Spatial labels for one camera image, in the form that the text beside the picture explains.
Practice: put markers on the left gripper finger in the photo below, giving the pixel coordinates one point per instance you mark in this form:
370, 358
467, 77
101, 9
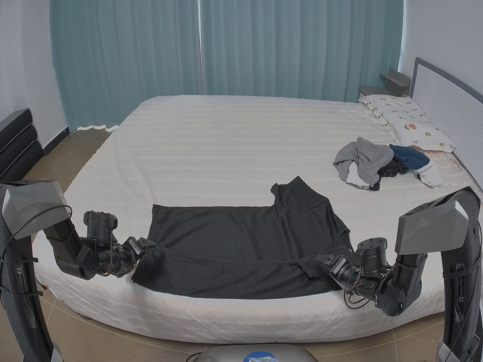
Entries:
149, 245

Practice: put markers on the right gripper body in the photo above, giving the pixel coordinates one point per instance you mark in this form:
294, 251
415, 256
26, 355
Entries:
345, 273

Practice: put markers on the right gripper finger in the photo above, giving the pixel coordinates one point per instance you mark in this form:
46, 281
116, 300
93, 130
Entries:
325, 261

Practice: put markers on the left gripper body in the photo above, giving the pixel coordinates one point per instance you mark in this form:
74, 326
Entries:
132, 253

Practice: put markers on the black T-shirt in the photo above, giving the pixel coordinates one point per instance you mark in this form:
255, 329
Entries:
245, 247

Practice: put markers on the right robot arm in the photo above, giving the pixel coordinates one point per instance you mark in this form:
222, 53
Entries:
434, 224

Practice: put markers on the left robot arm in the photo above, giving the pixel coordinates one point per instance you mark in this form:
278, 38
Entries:
34, 206

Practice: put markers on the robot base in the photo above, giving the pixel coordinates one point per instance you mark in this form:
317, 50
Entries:
252, 354

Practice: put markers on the pile of clothes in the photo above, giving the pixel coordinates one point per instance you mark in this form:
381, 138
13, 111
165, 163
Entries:
368, 160

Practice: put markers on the bed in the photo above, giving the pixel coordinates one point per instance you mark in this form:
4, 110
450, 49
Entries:
234, 145

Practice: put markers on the black chest of drawers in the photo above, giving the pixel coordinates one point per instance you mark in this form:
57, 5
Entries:
17, 143

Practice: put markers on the white printed pillow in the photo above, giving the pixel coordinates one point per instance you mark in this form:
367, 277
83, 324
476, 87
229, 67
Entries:
409, 121

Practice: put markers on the grey bedside table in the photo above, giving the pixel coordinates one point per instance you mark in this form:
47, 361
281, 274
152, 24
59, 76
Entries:
386, 83

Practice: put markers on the blue-green curtain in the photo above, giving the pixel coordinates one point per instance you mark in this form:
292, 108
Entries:
128, 43
302, 32

